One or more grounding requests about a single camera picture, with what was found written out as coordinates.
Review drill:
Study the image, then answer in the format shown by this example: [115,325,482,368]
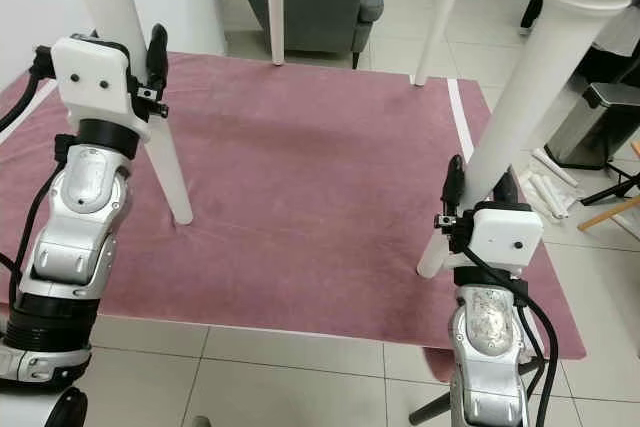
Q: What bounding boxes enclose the white plastic tube bundle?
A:
[518,147,583,221]

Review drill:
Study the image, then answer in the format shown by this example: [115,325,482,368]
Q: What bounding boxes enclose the dark grey armchair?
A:
[227,0,387,71]

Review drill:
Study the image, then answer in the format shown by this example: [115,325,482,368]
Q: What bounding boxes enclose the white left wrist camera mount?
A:
[52,35,152,144]

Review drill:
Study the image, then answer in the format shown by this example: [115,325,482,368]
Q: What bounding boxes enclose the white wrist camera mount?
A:
[452,202,547,274]
[52,35,152,144]

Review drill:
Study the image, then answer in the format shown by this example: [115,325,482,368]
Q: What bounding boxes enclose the black tripod stand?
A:
[580,172,640,206]

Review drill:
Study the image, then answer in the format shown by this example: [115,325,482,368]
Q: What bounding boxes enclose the steel trash bin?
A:
[545,82,640,171]

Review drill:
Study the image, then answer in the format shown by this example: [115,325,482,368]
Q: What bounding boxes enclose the maroon cloth with white stripes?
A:
[0,47,587,362]

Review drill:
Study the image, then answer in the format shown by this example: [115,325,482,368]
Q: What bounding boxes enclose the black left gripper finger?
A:
[146,24,170,90]

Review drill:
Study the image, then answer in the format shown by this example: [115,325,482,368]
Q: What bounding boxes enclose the light wooden stick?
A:
[575,203,640,234]

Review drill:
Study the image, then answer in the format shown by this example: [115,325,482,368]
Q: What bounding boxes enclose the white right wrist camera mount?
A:
[452,202,547,274]

